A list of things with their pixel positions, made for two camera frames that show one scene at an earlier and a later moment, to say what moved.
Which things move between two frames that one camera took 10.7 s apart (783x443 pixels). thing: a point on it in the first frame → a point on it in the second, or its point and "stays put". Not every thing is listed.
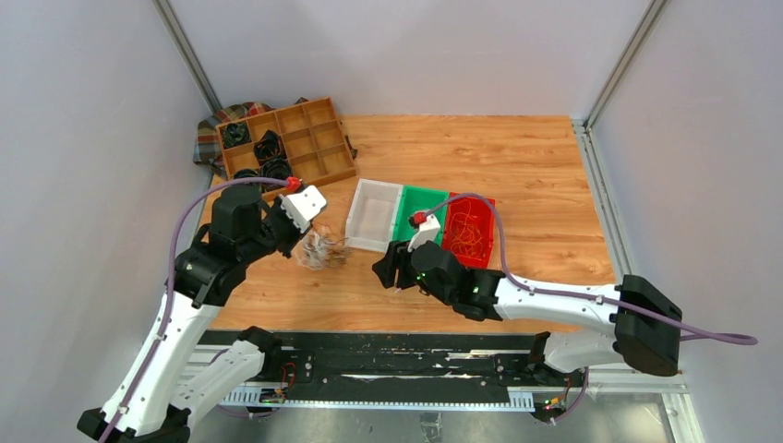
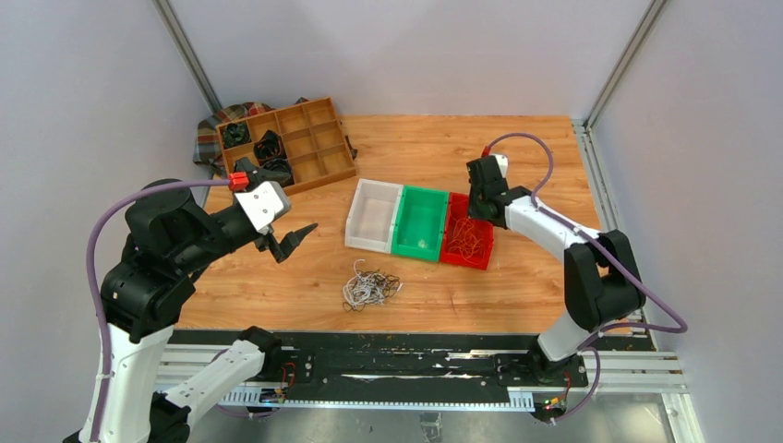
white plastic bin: x=372 y=215 stays put
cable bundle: x=323 y=248 → x=368 y=287
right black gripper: x=396 y=257 → x=473 y=211
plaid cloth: x=207 y=145 stays put
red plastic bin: x=468 y=231 stays put
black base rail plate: x=431 y=361 stays put
